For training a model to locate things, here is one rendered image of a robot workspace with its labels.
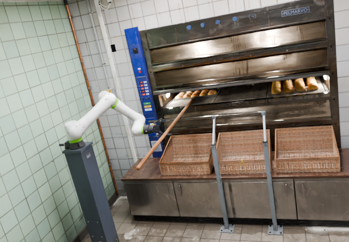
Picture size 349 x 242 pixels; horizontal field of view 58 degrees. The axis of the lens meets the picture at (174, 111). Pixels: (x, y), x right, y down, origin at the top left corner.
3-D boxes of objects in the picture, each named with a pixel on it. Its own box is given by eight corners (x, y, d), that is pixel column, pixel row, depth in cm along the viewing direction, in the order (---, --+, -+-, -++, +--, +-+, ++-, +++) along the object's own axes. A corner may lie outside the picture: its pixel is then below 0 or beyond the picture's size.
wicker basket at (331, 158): (277, 151, 346) (274, 128, 339) (334, 149, 326) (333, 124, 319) (275, 173, 303) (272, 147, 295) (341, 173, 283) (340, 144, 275)
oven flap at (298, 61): (157, 88, 366) (155, 71, 367) (328, 66, 305) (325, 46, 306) (155, 88, 362) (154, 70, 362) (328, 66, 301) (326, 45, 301)
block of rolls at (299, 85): (272, 81, 399) (271, 77, 397) (313, 77, 382) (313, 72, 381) (271, 95, 344) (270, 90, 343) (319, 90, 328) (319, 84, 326)
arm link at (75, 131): (65, 134, 266) (111, 90, 279) (62, 130, 281) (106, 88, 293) (76, 144, 272) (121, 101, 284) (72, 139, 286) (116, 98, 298)
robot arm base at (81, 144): (56, 150, 296) (54, 144, 294) (66, 144, 309) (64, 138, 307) (79, 149, 287) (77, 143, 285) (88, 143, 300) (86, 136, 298)
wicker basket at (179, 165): (174, 156, 387) (170, 134, 380) (219, 154, 367) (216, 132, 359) (160, 175, 344) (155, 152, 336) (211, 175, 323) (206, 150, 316)
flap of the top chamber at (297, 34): (152, 65, 359) (151, 48, 360) (326, 39, 298) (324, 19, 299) (150, 65, 355) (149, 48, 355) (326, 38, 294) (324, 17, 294)
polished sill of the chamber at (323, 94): (163, 110, 380) (162, 107, 379) (329, 95, 319) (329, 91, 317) (161, 112, 375) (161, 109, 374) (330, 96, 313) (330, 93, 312)
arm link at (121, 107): (110, 110, 306) (117, 106, 299) (113, 102, 313) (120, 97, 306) (139, 129, 323) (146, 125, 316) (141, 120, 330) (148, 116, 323)
